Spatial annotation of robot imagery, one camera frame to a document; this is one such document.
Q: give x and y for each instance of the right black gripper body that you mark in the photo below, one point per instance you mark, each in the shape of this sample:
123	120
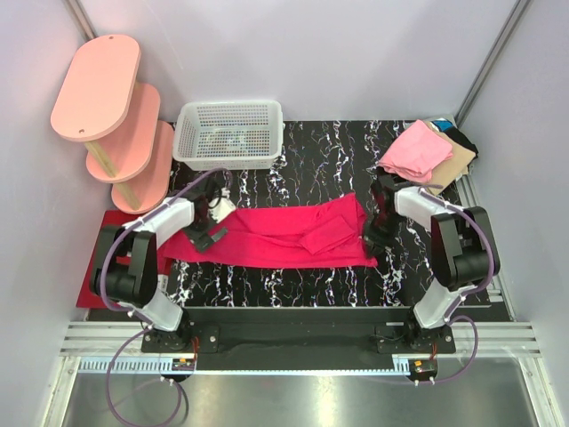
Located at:
380	230

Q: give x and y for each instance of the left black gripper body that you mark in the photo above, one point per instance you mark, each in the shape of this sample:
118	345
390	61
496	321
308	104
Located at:
198	235

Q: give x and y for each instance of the magenta t shirt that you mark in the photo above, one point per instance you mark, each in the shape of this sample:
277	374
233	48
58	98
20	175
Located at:
293	237

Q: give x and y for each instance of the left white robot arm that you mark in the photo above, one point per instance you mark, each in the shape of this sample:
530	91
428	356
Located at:
125	272

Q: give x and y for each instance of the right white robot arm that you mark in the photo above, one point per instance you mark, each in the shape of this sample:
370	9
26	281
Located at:
464	257

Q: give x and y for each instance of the white plastic basket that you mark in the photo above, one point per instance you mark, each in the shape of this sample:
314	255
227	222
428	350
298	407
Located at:
237	135

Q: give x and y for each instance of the folded pink t shirt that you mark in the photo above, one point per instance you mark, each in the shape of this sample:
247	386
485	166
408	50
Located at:
415	153

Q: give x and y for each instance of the folded beige t shirt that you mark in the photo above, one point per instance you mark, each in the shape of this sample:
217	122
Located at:
450	169

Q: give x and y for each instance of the black marble pattern mat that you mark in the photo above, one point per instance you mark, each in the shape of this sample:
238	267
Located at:
319	161

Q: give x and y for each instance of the folded black t shirt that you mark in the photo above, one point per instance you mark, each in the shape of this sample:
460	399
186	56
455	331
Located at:
460	138

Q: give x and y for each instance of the folded blue white garment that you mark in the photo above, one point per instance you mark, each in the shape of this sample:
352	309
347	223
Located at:
441	124

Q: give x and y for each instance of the pink three-tier shelf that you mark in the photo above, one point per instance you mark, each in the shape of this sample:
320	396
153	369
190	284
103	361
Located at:
104	107

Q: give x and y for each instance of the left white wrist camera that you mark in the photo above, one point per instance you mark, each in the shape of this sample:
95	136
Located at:
221	209

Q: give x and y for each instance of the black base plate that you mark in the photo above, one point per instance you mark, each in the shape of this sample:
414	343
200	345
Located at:
387	330

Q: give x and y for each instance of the aluminium rail frame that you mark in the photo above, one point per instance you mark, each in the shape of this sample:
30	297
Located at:
496	377

